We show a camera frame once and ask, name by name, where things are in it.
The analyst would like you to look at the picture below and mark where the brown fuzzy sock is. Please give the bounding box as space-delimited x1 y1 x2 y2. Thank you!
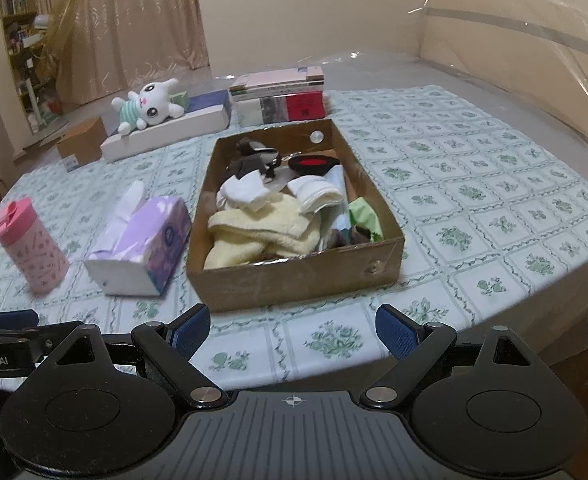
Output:
322 226 371 250

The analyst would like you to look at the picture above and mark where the green cleaning cloth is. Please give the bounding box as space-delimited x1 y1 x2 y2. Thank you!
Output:
348 197 384 242

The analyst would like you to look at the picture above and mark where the yellow towel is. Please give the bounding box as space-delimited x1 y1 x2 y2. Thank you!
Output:
204 193 321 270

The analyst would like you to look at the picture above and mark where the white fashion sock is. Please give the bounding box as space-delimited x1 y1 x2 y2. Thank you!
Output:
216 170 283 212

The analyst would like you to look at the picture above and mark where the black red round pad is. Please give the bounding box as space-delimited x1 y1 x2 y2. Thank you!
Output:
287 155 341 177

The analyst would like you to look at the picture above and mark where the stack of face masks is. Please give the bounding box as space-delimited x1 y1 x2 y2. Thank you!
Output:
319 165 351 250

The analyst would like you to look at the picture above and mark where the pink tumbler cup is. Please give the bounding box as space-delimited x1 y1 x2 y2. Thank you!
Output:
0 198 69 295

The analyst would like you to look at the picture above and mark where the purple tissue pack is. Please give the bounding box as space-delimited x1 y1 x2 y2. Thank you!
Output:
84 180 192 297

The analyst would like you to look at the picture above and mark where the brown cardboard tray box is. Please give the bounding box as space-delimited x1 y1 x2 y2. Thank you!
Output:
187 119 405 312

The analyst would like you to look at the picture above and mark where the small brown cardboard box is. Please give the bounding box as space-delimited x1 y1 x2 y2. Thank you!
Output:
56 117 107 171

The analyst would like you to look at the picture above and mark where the white bunny plush toy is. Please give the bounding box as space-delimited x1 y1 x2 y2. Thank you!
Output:
111 78 185 136

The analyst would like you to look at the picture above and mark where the white blue flat box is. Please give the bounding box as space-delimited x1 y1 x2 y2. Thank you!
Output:
100 90 232 162

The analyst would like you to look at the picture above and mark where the wooden bookshelf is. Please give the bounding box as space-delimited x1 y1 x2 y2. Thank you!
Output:
0 0 62 134

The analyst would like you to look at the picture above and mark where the beige curtain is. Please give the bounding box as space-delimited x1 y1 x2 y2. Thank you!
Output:
36 0 209 105

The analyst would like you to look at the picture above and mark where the plastic wrapped headboard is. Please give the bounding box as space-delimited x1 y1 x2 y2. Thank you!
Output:
419 0 588 140

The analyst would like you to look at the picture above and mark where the stack of books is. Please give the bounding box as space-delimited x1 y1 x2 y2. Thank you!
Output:
229 66 326 127

